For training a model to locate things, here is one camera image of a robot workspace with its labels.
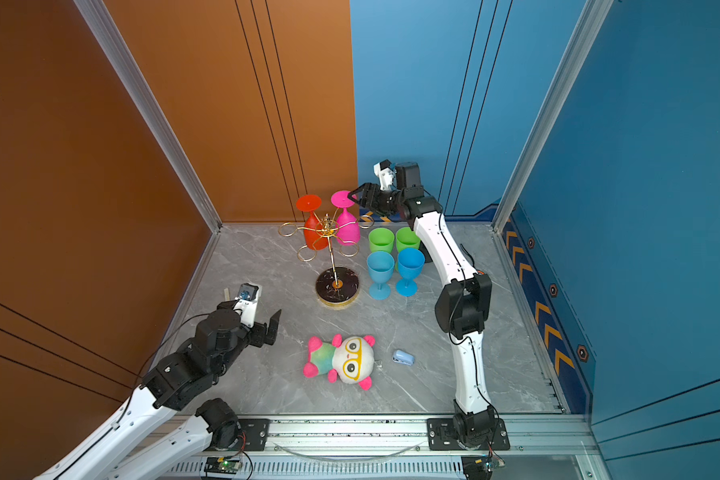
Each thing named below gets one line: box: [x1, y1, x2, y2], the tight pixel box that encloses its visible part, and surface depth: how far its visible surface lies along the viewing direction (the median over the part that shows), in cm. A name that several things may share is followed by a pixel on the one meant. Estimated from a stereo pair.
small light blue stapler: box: [392, 350, 415, 366], surface depth 86 cm
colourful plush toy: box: [303, 334, 376, 391], surface depth 81 cm
